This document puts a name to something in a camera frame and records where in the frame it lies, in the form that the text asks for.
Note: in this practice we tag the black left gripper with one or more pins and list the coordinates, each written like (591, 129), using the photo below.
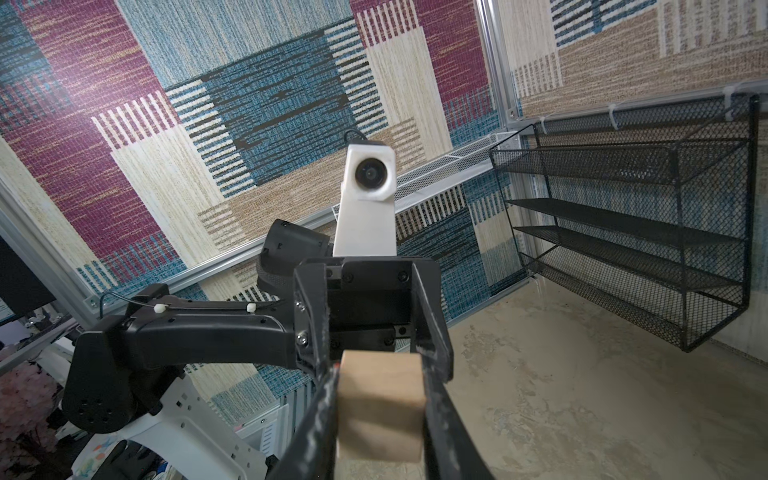
(368, 303)

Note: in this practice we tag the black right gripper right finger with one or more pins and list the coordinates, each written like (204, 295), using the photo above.
(449, 452)

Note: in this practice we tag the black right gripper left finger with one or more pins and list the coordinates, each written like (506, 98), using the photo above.
(312, 451)

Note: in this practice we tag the small square wood block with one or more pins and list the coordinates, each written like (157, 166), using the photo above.
(381, 406)

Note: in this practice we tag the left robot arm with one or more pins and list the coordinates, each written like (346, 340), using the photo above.
(127, 373)

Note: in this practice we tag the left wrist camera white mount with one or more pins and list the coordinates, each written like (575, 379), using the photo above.
(366, 216)

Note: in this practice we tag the black wire mesh shelf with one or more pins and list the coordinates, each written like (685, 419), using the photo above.
(647, 212)

